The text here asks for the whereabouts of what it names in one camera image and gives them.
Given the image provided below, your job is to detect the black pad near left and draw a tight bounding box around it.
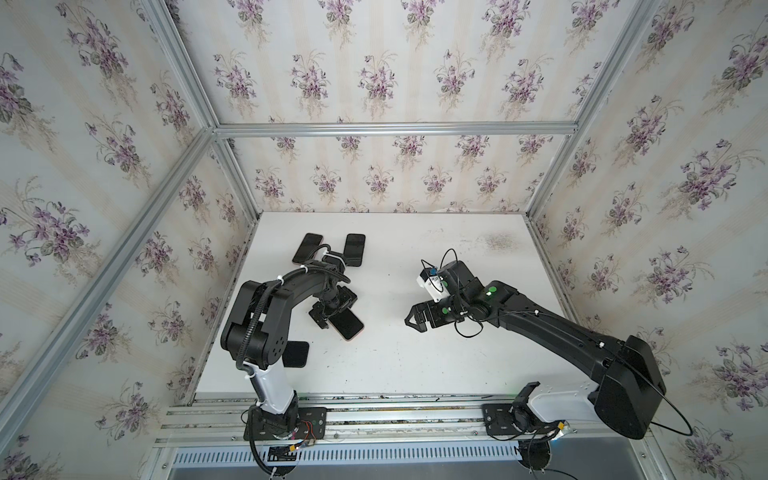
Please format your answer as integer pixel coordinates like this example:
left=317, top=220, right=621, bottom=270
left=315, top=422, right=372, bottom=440
left=282, top=341, right=310, bottom=369

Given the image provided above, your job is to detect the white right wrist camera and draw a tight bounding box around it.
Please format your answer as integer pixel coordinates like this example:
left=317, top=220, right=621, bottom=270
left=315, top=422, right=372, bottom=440
left=417, top=267, right=448, bottom=303

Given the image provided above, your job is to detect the black phone pink edge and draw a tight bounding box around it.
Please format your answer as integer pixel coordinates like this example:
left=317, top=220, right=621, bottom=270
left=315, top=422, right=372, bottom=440
left=292, top=233, right=323, bottom=265

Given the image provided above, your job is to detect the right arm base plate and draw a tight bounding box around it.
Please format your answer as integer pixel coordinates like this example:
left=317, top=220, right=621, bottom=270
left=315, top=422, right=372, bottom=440
left=481, top=403, right=564, bottom=438

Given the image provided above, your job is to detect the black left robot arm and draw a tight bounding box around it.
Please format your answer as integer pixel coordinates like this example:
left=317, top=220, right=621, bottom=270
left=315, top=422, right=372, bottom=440
left=220, top=245, right=364, bottom=441

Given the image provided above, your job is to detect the aluminium frame top bar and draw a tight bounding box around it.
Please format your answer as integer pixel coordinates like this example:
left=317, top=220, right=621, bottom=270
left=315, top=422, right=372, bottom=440
left=213, top=121, right=578, bottom=138

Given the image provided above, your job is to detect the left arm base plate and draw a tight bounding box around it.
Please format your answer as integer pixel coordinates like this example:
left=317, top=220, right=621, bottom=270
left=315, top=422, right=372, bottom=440
left=243, top=407, right=328, bottom=442

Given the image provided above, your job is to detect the black phone far middle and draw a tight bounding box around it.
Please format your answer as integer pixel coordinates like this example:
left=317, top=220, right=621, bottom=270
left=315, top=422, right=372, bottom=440
left=343, top=233, right=366, bottom=267

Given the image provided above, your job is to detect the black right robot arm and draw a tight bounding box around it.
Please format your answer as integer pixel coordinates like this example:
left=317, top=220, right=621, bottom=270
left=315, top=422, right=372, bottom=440
left=404, top=260, right=666, bottom=440

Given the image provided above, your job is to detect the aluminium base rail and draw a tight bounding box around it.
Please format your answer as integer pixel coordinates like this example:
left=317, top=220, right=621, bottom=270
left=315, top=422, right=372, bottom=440
left=152, top=392, right=652, bottom=448

